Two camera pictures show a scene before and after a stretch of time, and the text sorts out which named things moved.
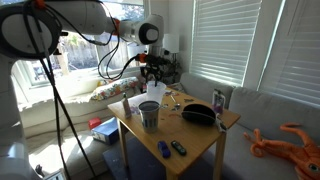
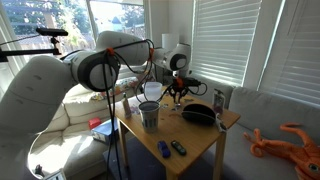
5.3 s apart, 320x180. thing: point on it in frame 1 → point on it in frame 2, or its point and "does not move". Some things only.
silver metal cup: x=149 y=110 does not move
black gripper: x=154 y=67 → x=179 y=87
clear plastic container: x=154 y=92 does not move
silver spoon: x=177 y=105 does not move
